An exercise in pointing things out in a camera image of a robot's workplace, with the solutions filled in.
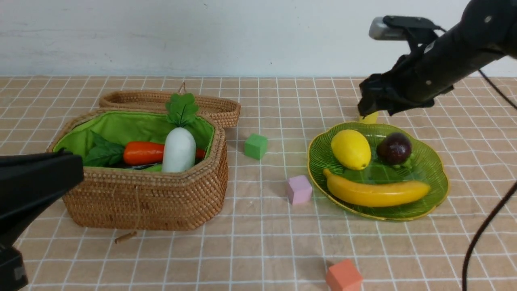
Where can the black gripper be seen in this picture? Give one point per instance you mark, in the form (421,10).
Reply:
(382,92)

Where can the dark purple toy mangosteen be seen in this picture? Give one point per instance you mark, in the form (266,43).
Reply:
(395,149)

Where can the yellow toy lemon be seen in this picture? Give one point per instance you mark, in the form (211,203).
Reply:
(351,149)

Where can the yellow toy banana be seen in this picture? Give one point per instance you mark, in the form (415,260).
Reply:
(369,195)

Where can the white toy radish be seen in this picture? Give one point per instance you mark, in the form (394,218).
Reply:
(180,146)

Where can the orange toy carrot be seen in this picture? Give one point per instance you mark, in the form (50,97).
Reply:
(135,154)

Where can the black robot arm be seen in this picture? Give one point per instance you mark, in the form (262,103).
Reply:
(485,33)

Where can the yellow foam cube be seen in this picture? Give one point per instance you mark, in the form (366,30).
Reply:
(369,119)

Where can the green leaf-shaped glass plate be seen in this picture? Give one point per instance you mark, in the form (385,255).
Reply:
(424,165)

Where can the pink foam cube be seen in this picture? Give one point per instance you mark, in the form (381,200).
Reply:
(299,190)

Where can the green foam cube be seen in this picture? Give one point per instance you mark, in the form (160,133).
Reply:
(256,146)

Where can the woven rattan basket lid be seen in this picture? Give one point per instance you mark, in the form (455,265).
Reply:
(224,112)

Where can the orange foam cube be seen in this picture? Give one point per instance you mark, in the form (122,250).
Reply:
(344,276)

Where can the woven rattan basket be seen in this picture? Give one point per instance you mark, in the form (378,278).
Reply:
(125,199)

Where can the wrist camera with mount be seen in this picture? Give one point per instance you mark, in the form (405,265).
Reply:
(415,30)

